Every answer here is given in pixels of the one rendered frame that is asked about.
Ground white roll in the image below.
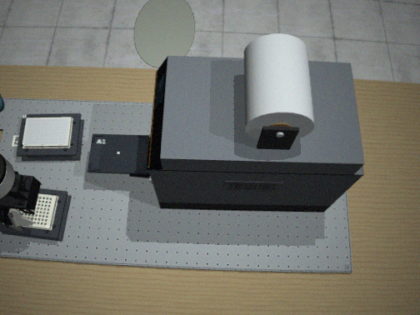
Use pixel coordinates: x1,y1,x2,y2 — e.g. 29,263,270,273
244,33,314,140

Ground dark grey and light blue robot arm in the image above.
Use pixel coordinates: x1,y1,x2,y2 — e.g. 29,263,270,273
0,96,15,198

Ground white label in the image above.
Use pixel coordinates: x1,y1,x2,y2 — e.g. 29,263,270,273
12,136,19,147

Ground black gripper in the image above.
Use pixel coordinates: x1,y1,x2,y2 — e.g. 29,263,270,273
0,171,42,232

